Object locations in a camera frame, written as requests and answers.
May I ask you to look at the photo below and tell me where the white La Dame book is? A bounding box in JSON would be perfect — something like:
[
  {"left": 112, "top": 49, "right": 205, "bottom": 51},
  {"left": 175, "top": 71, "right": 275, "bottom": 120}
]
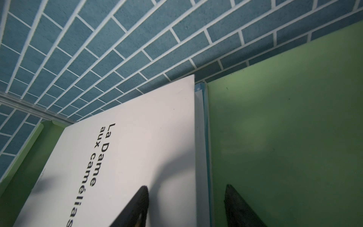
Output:
[{"left": 14, "top": 76, "right": 197, "bottom": 227}]

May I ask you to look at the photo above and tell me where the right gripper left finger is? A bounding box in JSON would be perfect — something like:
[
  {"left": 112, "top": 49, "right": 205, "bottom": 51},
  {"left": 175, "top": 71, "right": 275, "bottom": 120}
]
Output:
[{"left": 110, "top": 185, "right": 149, "bottom": 227}]

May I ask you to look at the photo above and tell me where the green wooden shelf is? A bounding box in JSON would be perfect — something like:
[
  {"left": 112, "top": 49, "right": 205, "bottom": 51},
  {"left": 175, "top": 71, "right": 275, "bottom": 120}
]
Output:
[{"left": 1, "top": 22, "right": 363, "bottom": 227}]

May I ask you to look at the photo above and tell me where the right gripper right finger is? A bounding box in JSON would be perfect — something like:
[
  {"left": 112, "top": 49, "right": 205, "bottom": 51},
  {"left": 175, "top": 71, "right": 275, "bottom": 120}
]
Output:
[{"left": 224, "top": 184, "right": 266, "bottom": 227}]

